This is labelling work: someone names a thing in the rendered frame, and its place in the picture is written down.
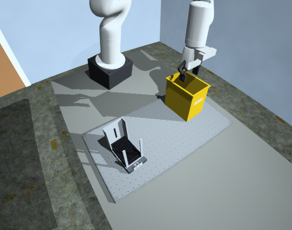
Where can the yellow open-top bin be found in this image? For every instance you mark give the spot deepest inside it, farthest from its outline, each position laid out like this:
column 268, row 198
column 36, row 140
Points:
column 186, row 99

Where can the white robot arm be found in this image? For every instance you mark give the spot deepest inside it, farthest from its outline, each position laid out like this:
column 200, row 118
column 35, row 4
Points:
column 201, row 13

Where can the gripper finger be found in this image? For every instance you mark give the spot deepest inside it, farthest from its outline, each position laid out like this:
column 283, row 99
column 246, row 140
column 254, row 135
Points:
column 182, row 73
column 196, row 70

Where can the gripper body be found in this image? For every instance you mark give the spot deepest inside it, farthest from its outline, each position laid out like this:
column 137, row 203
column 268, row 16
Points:
column 190, row 54

